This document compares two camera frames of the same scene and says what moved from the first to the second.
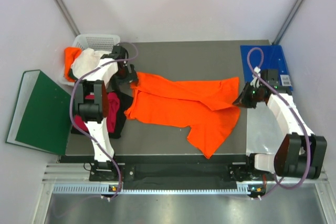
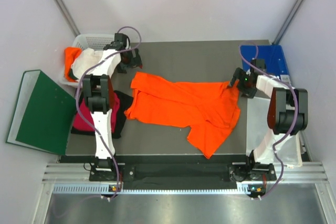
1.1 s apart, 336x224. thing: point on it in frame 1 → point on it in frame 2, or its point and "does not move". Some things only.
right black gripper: [242, 100] → [240, 74]
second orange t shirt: [71, 54] does not move
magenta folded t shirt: [113, 105] does not move
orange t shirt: [209, 109] does not move
